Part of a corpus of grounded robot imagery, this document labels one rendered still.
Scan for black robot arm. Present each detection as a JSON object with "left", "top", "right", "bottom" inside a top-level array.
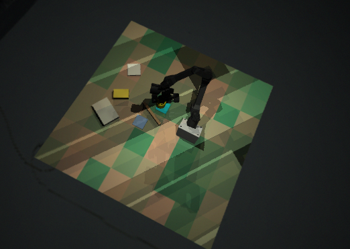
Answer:
[{"left": 150, "top": 66, "right": 213, "bottom": 129}]

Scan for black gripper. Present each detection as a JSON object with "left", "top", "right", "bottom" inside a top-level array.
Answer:
[{"left": 152, "top": 93, "right": 180, "bottom": 103}]

